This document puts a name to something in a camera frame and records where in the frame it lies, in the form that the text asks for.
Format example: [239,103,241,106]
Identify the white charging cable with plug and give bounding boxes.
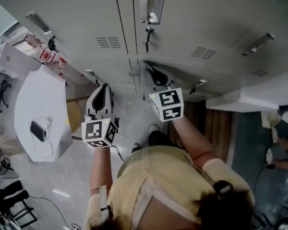
[29,115,55,160]

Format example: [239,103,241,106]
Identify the white table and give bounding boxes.
[13,65,74,163]

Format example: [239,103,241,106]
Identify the round wooden stool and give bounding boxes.
[66,96,87,139]

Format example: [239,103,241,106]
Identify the black and white clip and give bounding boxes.
[213,180,233,199]

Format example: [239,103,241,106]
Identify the person's right forearm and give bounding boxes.
[170,116,220,170]

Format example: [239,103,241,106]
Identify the set of chrome recessed handles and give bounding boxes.
[25,0,276,84]

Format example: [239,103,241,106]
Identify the white arm strap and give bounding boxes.
[98,185,110,212]

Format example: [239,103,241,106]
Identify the black floor cable with plug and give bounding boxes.
[253,163,277,193]

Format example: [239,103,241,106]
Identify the white low partition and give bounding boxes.
[205,67,288,114]

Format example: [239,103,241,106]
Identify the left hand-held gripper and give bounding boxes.
[81,84,120,149]

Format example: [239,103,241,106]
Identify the brown slatted wooden board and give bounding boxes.
[167,99,234,165]

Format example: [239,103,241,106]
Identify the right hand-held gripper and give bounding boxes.
[141,64,185,123]

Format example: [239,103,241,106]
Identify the person's black trousers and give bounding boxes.
[147,130,185,150]

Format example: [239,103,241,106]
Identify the grey metal locker cabinet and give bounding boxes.
[0,0,288,104]

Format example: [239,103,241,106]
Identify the person's left forearm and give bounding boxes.
[89,145,114,196]

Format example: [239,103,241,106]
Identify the person's pale yellow top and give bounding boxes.
[83,144,255,230]

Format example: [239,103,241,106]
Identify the group of clear red-capped jugs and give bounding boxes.
[24,32,69,78]

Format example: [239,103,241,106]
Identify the black office chair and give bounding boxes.
[0,74,13,114]

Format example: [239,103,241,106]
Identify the white cardboard box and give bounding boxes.
[0,42,43,80]

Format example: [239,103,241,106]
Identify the black power bank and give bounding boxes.
[29,120,48,143]

